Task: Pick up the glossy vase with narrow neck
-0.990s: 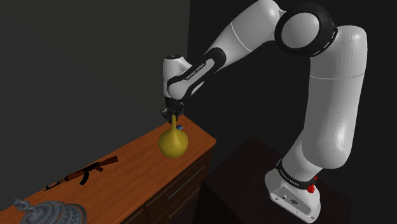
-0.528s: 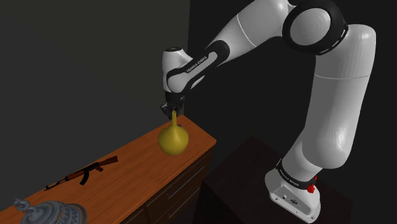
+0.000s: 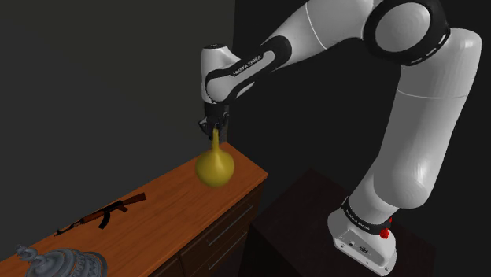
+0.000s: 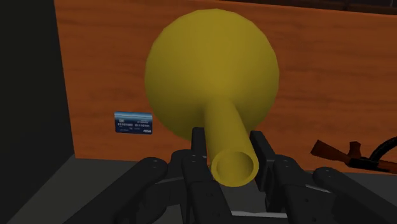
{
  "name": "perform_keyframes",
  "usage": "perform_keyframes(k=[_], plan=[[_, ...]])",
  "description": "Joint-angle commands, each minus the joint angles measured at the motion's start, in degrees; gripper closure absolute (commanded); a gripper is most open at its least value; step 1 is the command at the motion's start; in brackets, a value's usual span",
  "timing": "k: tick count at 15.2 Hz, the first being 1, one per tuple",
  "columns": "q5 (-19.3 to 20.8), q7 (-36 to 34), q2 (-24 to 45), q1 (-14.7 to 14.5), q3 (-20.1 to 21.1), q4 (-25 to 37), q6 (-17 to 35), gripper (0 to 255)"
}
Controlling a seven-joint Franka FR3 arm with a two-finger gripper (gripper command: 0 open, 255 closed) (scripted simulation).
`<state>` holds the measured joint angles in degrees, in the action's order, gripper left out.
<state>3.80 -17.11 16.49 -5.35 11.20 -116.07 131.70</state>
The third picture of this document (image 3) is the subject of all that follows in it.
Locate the yellow round long-necked vase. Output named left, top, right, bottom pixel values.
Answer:
left=194, top=128, right=236, bottom=189

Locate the brown and black toy rifle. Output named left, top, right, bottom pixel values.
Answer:
left=54, top=192, right=147, bottom=237

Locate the dark robot stand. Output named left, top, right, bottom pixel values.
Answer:
left=238, top=167, right=437, bottom=277

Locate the brown wooden chest of drawers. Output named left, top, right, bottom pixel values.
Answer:
left=0, top=142, right=268, bottom=277

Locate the grey ornate lidded pot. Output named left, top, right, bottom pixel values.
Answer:
left=14, top=244, right=109, bottom=277

